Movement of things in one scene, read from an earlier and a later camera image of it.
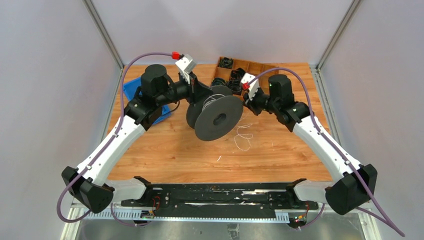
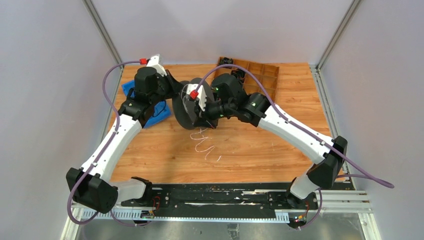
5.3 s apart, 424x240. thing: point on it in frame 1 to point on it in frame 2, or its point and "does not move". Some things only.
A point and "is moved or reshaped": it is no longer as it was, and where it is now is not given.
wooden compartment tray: (252, 69) does not move
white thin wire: (212, 96) is moved or reshaped
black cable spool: (214, 114) is moved or reshaped
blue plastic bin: (130, 89) does not move
